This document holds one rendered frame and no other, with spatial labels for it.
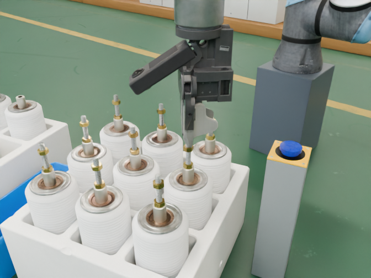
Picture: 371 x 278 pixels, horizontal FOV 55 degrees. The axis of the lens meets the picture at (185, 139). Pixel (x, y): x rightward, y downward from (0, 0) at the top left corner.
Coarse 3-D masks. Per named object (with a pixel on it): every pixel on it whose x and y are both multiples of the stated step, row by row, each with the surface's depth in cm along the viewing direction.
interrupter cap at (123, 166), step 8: (120, 160) 74; (128, 160) 74; (144, 160) 74; (152, 160) 74; (120, 168) 72; (128, 168) 72; (136, 168) 72; (144, 168) 72; (152, 168) 72; (136, 176) 70
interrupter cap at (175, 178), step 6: (180, 168) 71; (174, 174) 70; (180, 174) 70; (198, 174) 70; (204, 174) 70; (174, 180) 68; (180, 180) 69; (198, 180) 68; (204, 180) 68; (174, 186) 66; (180, 186) 67; (186, 186) 66; (192, 186) 66; (198, 186) 67
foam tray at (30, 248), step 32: (224, 192) 77; (0, 224) 68; (32, 224) 73; (224, 224) 71; (32, 256) 68; (64, 256) 63; (96, 256) 62; (128, 256) 63; (192, 256) 62; (224, 256) 79
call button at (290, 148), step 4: (280, 144) 65; (284, 144) 65; (288, 144) 65; (292, 144) 65; (296, 144) 65; (280, 148) 65; (284, 148) 64; (288, 148) 64; (292, 148) 64; (296, 148) 64; (300, 148) 64; (284, 152) 64; (288, 152) 63; (292, 152) 63; (296, 152) 63; (300, 152) 64; (288, 156) 64; (292, 156) 64
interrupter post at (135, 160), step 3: (129, 153) 72; (138, 153) 71; (132, 156) 71; (135, 156) 71; (138, 156) 71; (132, 159) 71; (135, 159) 71; (138, 159) 71; (132, 162) 71; (135, 162) 71; (138, 162) 72; (132, 165) 72; (135, 165) 72; (138, 165) 72; (135, 168) 72
